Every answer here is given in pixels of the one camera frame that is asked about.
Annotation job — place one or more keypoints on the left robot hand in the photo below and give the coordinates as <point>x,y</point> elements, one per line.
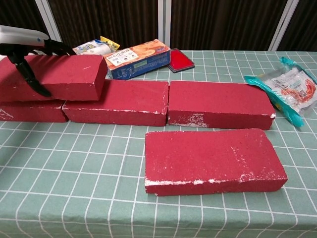
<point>22,36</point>

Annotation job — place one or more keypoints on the red foam brick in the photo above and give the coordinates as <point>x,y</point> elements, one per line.
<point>210,158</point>
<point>29,112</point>
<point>128,101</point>
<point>69,74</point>
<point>218,101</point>

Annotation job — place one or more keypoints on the dark ribbed partition panel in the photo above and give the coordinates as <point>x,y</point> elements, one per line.
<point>304,22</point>
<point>106,22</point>
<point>15,12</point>
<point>223,22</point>

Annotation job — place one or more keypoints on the white roll snack package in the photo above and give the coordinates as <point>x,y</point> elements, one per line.
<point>96,48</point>

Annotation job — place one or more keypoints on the blue orange biscuit box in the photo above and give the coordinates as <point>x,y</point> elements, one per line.
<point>138,59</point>

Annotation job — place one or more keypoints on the green checked tablecloth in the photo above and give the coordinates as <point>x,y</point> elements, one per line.
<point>74,186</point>

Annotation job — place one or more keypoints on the red ink pad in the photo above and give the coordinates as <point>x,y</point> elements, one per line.
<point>179,59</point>

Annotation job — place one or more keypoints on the teal snack bag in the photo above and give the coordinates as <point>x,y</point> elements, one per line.
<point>289,86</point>

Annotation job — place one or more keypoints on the white partition frame post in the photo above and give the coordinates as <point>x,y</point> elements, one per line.
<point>49,24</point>
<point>283,24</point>
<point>164,24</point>

